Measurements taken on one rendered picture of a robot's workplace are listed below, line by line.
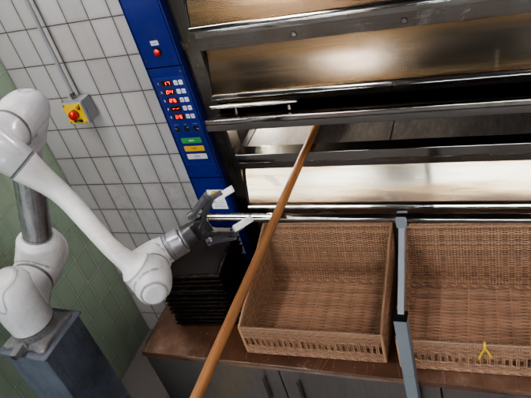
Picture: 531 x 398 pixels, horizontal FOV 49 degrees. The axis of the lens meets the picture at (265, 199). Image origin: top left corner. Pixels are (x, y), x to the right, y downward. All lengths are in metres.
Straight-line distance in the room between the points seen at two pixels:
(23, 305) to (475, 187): 1.61
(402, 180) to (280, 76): 0.60
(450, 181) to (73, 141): 1.59
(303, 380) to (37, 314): 1.00
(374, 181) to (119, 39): 1.09
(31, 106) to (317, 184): 1.10
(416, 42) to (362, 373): 1.16
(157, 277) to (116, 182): 1.13
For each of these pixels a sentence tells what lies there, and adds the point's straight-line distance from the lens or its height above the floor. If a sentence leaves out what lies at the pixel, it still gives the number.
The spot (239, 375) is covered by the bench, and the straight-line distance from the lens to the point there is 2.46.
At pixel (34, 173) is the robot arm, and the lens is 1.75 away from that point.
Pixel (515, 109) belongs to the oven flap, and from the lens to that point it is 1.88.
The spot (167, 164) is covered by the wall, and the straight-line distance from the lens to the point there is 2.52.
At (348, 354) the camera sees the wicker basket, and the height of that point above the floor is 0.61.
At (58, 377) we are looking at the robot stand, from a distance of 2.23.
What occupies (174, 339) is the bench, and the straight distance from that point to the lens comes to 2.55.
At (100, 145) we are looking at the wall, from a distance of 2.63.
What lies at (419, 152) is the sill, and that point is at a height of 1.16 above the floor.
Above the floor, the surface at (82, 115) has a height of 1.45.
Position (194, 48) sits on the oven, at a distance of 2.16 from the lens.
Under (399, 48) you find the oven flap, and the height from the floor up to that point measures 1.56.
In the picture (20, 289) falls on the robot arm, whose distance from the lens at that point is 2.08.
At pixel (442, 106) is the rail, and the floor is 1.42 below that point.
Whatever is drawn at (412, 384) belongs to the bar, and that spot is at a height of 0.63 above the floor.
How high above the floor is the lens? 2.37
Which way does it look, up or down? 35 degrees down
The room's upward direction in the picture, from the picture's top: 17 degrees counter-clockwise
